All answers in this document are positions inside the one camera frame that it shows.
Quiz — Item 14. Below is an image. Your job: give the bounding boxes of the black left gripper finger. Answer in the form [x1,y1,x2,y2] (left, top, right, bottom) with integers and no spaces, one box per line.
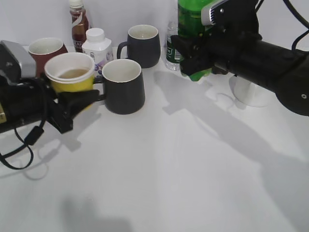
[59,89,106,119]

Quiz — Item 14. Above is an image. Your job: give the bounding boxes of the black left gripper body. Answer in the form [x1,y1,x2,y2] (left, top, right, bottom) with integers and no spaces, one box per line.
[39,73,73,134]

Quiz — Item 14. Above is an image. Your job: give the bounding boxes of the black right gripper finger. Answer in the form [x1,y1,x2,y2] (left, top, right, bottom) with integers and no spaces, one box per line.
[180,55,214,76]
[171,35,205,60]

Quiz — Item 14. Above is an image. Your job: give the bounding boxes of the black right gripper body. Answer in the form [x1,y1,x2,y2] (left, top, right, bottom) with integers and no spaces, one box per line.
[190,14,263,75]

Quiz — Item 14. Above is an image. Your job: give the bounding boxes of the yellow paper cup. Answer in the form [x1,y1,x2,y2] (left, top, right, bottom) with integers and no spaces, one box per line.
[44,52,95,94]

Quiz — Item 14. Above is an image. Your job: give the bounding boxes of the green plastic bottle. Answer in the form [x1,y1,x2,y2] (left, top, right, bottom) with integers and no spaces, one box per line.
[177,0,213,82]

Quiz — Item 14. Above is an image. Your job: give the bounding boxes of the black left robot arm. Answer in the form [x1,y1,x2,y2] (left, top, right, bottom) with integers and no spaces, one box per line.
[0,74,106,134]

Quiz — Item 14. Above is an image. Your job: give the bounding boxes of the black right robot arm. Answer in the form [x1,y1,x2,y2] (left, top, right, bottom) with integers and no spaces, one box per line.
[171,13,309,116]

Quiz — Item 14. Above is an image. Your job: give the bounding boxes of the clear water bottle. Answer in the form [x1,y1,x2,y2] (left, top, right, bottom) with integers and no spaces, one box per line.
[165,20,181,72]

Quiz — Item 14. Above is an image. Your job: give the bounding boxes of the dark grey rear mug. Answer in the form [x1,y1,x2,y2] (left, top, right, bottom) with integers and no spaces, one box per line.
[116,25,161,69]

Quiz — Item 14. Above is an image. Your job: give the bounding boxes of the dark grey mug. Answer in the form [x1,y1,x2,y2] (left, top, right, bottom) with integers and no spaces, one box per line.
[97,59,145,115]
[116,25,161,69]

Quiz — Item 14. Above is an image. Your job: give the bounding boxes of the dark grey front mug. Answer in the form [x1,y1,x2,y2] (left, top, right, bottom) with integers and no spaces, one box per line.
[97,59,145,115]

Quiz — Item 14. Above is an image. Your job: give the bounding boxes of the white milk bottle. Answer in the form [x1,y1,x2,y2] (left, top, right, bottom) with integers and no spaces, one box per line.
[82,28,113,77]

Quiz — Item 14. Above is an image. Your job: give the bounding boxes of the red ceramic mug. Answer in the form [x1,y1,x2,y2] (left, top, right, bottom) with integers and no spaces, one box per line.
[28,37,68,77]

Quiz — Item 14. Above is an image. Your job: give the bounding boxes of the white ceramic mug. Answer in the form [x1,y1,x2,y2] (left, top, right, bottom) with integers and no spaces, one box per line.
[233,77,275,108]

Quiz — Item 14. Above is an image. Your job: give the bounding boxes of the brown tea bottle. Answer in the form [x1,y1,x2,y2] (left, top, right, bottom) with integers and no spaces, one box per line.
[69,0,90,53]

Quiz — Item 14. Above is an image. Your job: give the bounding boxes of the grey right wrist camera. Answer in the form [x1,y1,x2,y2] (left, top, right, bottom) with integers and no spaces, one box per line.
[201,0,259,33]

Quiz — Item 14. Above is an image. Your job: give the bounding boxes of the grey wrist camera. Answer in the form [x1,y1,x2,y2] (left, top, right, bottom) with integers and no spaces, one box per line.
[0,40,36,84]
[201,0,259,33]

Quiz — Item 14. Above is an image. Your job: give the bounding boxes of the black left camera cable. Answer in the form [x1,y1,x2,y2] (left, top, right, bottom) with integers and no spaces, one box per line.
[0,79,49,171]

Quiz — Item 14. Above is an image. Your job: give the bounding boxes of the black camera cable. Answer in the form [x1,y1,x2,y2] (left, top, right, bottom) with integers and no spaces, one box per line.
[0,79,49,171]
[255,0,309,53]

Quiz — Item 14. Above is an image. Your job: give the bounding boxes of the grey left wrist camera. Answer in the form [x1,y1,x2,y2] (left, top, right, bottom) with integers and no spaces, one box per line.
[0,40,36,84]

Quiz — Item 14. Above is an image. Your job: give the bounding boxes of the black right camera cable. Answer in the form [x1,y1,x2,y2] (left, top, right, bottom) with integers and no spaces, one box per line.
[255,0,309,53]

